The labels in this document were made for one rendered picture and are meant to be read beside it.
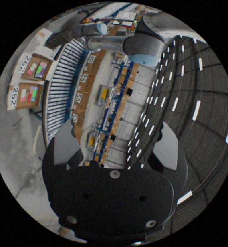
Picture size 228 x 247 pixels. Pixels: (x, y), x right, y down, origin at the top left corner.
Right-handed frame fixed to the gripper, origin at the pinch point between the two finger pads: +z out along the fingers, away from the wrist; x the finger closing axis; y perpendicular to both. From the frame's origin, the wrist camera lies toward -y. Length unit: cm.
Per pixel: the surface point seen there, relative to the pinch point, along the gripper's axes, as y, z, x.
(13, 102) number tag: -8, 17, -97
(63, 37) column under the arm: -60, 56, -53
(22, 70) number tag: -35, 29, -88
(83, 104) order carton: 53, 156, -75
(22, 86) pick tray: -20, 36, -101
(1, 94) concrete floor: -40, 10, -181
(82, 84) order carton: 5, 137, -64
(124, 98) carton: 143, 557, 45
